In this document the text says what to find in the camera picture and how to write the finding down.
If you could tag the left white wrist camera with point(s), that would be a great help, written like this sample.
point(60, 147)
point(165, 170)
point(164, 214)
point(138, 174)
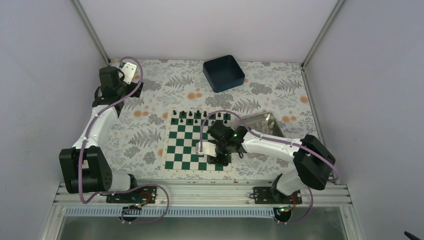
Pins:
point(128, 71)

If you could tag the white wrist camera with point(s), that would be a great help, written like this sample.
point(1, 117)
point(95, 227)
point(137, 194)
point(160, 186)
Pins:
point(128, 71)
point(203, 148)

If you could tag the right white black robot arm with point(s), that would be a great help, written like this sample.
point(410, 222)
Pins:
point(312, 162)

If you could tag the floral patterned table mat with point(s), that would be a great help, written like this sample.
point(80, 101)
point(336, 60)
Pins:
point(136, 146)

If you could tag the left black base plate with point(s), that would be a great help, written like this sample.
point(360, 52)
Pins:
point(143, 195)

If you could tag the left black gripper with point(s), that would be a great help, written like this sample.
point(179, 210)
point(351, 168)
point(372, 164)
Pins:
point(137, 93)

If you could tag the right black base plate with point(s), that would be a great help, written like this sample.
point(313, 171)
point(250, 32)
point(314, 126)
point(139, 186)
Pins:
point(263, 195)

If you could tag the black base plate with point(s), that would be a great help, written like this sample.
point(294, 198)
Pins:
point(263, 195)
point(143, 195)

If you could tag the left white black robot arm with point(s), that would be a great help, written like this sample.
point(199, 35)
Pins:
point(85, 161)

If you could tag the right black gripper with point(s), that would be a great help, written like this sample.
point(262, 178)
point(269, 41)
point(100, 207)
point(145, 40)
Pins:
point(223, 162)

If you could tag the metal tray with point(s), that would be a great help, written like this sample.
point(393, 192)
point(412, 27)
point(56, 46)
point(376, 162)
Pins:
point(259, 127)

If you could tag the aluminium rail frame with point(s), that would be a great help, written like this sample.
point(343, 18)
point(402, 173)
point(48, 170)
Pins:
point(204, 198)

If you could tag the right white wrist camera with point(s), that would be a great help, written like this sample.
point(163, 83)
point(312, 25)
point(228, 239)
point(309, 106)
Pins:
point(203, 148)

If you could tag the green white chess board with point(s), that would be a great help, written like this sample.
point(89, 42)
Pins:
point(180, 139)

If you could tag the dark blue square bin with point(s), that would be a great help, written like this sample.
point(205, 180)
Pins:
point(223, 73)

